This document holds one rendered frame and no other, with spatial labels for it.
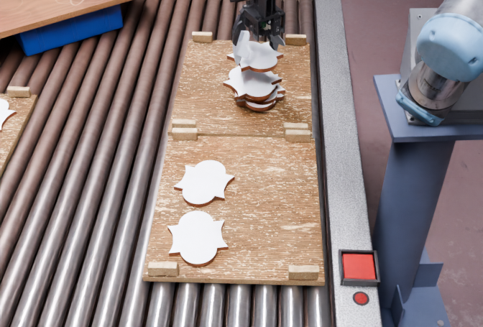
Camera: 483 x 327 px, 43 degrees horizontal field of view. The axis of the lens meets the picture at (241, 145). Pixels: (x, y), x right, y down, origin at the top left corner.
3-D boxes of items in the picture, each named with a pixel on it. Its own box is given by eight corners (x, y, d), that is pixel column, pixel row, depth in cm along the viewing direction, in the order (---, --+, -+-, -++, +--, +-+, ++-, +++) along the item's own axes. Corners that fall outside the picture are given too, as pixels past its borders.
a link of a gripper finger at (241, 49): (237, 73, 142) (251, 37, 138) (225, 61, 146) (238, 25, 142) (248, 75, 144) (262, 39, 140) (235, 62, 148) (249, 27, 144)
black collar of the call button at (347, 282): (375, 255, 125) (376, 250, 124) (379, 287, 119) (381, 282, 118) (337, 254, 125) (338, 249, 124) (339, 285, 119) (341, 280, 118)
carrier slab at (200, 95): (309, 47, 179) (310, 42, 178) (312, 141, 149) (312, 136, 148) (189, 43, 181) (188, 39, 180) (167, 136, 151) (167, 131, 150)
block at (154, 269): (180, 269, 120) (178, 261, 118) (178, 277, 119) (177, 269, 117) (149, 268, 120) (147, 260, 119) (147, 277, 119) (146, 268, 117)
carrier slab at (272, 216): (314, 142, 149) (315, 137, 148) (324, 286, 119) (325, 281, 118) (169, 140, 150) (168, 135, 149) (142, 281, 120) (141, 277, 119)
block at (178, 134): (198, 136, 149) (198, 127, 147) (198, 141, 147) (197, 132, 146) (172, 135, 149) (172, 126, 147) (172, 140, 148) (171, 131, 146)
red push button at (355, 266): (371, 258, 124) (372, 254, 123) (374, 283, 120) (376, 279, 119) (341, 257, 124) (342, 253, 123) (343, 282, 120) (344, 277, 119)
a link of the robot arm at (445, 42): (468, 85, 146) (541, -5, 93) (431, 136, 146) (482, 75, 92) (425, 57, 149) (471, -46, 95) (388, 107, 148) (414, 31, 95)
